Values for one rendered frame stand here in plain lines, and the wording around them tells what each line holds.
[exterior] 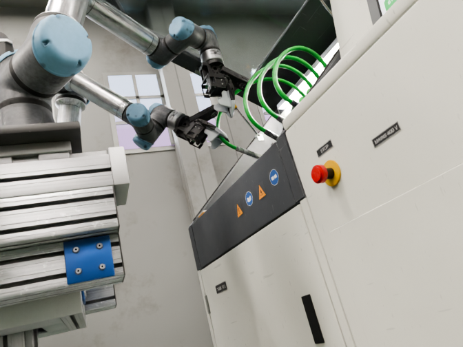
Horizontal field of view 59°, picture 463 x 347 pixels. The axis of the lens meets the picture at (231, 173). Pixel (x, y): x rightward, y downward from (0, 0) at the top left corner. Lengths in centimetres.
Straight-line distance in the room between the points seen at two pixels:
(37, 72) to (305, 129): 57
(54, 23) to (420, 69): 70
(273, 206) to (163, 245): 305
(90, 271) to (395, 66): 67
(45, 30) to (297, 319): 81
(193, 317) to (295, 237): 304
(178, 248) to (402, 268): 340
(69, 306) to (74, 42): 55
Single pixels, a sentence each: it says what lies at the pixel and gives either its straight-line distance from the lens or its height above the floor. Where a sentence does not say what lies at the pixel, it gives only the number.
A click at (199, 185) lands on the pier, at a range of 405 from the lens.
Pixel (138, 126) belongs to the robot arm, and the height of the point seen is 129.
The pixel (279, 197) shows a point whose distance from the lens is 98.
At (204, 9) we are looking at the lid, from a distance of 172.
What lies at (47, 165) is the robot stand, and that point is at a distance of 91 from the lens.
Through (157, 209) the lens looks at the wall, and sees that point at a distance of 410.
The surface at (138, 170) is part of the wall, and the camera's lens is 424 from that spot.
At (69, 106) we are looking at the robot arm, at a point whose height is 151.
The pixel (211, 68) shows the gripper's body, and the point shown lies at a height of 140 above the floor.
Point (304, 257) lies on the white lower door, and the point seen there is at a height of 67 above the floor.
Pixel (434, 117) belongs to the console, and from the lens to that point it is 67.
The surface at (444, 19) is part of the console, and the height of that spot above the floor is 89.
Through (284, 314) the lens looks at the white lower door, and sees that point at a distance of 104.
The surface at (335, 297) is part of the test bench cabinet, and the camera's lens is 88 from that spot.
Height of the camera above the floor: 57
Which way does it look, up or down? 20 degrees up
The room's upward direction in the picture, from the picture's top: 15 degrees counter-clockwise
